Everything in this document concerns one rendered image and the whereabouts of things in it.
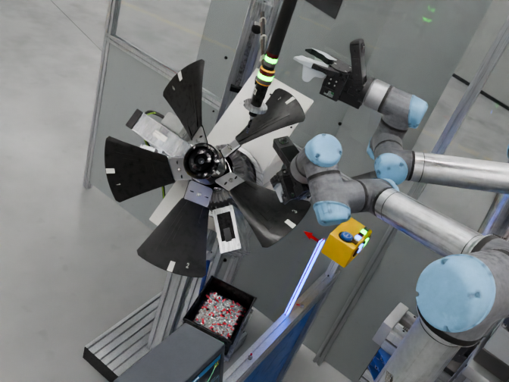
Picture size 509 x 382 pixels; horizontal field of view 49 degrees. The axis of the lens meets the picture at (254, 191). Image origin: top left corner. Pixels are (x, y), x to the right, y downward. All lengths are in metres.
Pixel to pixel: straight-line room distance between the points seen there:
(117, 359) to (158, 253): 0.92
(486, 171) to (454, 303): 0.57
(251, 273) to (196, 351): 1.73
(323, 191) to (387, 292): 1.38
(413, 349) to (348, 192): 0.37
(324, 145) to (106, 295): 1.90
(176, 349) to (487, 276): 0.61
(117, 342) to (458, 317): 1.92
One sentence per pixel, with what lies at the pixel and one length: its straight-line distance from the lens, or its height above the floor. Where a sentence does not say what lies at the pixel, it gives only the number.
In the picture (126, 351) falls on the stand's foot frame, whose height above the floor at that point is 0.08.
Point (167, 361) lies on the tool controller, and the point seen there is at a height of 1.24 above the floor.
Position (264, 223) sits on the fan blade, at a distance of 1.65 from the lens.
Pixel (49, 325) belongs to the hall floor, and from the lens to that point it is 2.77.
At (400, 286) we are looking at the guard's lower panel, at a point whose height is 0.69.
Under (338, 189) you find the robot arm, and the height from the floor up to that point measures 1.55.
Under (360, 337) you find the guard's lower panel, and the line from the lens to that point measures 2.73.
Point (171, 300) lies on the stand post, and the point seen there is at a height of 0.44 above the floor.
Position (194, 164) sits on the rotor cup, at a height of 1.21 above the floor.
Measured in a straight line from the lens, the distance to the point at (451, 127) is 2.16.
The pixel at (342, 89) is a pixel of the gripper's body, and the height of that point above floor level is 1.62.
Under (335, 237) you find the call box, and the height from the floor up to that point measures 1.07.
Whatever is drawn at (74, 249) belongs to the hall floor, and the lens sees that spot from 3.11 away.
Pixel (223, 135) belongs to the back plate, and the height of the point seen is 1.15.
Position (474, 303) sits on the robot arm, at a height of 1.65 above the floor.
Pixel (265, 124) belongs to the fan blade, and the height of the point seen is 1.36.
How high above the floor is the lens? 2.16
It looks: 34 degrees down
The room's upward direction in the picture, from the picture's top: 20 degrees clockwise
